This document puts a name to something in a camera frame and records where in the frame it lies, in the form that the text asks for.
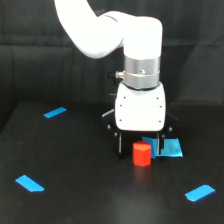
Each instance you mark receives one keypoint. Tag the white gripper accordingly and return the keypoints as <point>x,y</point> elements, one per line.
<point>141,111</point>

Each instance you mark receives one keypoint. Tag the red hexagonal block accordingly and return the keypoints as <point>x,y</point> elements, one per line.
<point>141,154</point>

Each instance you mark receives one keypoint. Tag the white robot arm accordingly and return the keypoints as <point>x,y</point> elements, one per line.
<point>140,38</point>

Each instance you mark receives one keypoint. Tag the large blue paper square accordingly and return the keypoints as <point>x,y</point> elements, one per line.
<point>171,148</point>

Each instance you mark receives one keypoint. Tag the blue tape strip bottom right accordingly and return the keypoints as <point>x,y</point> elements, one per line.
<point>198,193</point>

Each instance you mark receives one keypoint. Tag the blue tape strip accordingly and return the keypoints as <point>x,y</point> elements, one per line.
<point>29,184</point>
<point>198,193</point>
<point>54,112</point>

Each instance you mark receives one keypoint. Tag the blue tape strip top left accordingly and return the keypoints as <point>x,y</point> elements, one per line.
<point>54,112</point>

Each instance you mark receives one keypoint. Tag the blue tape strip bottom left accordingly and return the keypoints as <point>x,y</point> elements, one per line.
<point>29,184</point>

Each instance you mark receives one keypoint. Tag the black backdrop curtain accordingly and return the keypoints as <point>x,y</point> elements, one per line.
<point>39,62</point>

